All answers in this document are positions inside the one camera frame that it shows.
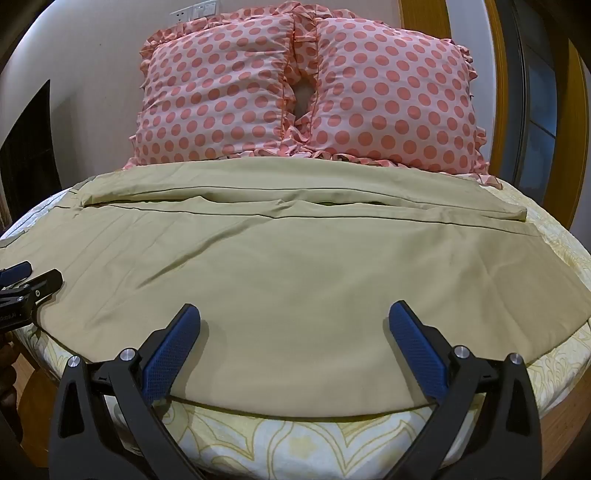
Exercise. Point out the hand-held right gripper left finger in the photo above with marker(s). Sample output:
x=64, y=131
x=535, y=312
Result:
x=171, y=351

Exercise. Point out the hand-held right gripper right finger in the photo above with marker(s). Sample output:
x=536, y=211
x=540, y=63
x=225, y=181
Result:
x=416, y=347

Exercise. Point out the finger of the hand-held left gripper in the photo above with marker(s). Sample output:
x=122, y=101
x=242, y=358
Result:
x=14, y=272
x=45, y=282

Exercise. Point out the olive green blanket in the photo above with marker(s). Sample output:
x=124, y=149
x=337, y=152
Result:
x=277, y=286

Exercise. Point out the dark bedside furniture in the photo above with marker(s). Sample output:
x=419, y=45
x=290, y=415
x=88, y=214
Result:
x=27, y=147

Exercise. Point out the bed with yellow patterned sheet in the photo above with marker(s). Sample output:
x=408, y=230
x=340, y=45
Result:
x=286, y=443

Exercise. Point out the pink polka dot pillow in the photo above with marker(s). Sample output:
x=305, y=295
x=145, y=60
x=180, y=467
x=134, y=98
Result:
x=392, y=92
x=217, y=92

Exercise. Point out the wooden door frame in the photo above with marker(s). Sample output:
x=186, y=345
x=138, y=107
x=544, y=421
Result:
x=498, y=92

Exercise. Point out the white wall socket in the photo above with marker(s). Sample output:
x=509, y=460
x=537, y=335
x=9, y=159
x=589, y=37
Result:
x=181, y=17

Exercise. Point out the white wall switch panel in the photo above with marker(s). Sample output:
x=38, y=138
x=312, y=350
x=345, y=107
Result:
x=203, y=9

